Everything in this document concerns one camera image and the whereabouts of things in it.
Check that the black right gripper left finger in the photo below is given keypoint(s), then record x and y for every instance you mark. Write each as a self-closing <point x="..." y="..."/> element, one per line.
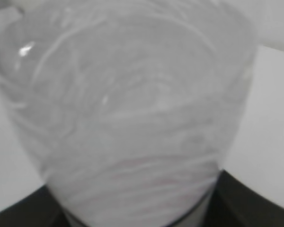
<point x="39" y="209"/>

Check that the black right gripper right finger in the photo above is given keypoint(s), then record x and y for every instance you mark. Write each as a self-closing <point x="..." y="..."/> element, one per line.
<point x="235" y="205"/>

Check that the clear water bottle red label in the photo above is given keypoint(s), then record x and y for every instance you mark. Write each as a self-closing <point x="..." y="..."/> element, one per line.
<point x="127" y="108"/>

